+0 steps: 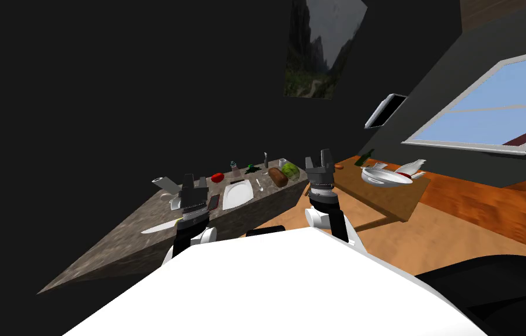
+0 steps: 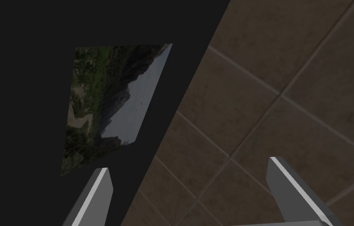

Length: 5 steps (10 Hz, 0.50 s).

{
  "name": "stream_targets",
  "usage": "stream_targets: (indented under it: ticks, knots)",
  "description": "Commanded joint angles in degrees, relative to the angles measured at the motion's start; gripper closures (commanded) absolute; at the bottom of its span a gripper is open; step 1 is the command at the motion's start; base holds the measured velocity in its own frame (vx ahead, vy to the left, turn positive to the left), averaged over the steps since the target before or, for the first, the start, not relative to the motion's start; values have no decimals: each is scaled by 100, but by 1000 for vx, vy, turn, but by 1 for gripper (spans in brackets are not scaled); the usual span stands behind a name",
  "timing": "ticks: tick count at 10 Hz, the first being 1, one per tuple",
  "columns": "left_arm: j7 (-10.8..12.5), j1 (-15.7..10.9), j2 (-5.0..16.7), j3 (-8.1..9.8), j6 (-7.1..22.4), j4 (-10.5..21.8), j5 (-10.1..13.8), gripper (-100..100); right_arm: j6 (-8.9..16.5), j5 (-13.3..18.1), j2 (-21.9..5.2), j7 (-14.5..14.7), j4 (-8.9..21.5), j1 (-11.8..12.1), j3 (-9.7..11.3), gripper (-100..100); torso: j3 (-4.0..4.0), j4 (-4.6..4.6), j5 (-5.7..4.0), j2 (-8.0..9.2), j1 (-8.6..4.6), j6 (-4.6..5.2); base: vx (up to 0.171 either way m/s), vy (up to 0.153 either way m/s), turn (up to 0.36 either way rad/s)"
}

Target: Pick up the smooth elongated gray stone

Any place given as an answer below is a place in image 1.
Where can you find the white framed window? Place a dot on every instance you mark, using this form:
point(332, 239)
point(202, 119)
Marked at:
point(501, 107)

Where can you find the mountain landscape painting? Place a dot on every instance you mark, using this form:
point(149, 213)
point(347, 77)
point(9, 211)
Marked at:
point(321, 46)

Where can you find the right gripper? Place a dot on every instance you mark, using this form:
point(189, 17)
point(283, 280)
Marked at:
point(321, 176)

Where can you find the red black phone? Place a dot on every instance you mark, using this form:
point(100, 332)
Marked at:
point(214, 201)

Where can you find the silver spoon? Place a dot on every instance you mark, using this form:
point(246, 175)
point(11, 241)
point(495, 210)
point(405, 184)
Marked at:
point(259, 185)

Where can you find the white plate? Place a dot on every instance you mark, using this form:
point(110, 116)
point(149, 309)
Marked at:
point(237, 195)

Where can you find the dark green bottle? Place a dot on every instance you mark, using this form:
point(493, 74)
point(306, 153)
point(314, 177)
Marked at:
point(364, 158)

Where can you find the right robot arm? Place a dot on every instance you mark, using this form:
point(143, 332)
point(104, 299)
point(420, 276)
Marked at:
point(324, 198)

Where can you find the clear shaker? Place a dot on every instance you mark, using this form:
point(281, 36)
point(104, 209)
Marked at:
point(235, 170)

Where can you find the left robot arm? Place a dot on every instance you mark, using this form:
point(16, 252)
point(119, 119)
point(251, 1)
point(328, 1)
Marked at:
point(187, 233)

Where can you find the grey paper towel roll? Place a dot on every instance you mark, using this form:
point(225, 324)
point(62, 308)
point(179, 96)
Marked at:
point(166, 184)

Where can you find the red tomato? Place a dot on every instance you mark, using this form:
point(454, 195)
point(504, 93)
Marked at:
point(217, 178)

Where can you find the light green lettuce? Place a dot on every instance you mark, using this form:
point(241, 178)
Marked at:
point(291, 171)

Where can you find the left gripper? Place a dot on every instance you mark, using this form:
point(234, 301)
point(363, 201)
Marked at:
point(194, 198)

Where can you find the brown bread loaf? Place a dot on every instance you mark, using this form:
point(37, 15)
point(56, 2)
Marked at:
point(278, 177)

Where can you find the grey slim bottle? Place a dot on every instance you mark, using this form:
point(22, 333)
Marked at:
point(266, 161)

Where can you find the white pan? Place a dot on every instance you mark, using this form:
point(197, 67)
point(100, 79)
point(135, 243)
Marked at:
point(384, 177)

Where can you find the white stacked dishes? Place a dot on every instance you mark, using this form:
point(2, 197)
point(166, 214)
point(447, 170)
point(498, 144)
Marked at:
point(411, 167)

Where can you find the dark green leafy vegetable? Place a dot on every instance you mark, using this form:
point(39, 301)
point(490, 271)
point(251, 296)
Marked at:
point(252, 168)

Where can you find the white cup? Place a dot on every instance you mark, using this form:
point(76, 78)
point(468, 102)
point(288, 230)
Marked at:
point(282, 163)

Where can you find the white blade knife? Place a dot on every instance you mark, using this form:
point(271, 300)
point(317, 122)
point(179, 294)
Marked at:
point(158, 228)

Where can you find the white mug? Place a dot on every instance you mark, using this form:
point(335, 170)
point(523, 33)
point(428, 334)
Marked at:
point(175, 203)

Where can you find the brown wooden table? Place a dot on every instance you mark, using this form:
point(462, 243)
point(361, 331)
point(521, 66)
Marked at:
point(384, 200)

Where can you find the white framed wall box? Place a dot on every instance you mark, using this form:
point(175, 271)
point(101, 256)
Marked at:
point(382, 112)

